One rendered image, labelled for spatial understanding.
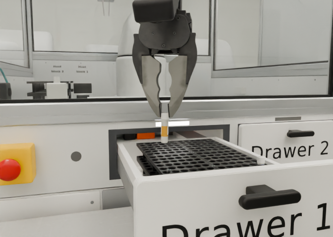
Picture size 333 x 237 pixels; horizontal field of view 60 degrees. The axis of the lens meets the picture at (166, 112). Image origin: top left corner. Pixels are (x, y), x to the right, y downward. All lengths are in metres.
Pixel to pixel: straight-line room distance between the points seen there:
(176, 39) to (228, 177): 0.20
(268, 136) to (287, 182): 0.38
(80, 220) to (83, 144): 0.15
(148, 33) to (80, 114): 0.28
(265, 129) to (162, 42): 0.42
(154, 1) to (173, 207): 0.23
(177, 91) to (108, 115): 0.25
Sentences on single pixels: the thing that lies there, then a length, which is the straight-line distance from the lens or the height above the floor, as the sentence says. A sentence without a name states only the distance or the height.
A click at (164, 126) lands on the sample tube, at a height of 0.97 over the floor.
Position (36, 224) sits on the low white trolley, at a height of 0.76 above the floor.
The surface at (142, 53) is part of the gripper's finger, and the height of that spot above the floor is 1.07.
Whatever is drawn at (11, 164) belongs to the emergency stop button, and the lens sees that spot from 0.59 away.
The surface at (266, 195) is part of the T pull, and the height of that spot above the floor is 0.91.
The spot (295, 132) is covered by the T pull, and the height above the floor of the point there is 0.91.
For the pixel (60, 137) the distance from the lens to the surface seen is 0.64.
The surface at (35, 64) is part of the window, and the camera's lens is 0.65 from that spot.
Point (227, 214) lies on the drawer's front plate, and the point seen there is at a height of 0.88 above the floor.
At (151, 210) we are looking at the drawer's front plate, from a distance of 0.33.
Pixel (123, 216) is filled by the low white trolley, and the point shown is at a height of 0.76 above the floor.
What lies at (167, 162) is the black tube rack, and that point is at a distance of 0.50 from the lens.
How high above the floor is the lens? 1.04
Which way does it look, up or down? 6 degrees down
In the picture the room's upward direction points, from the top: straight up
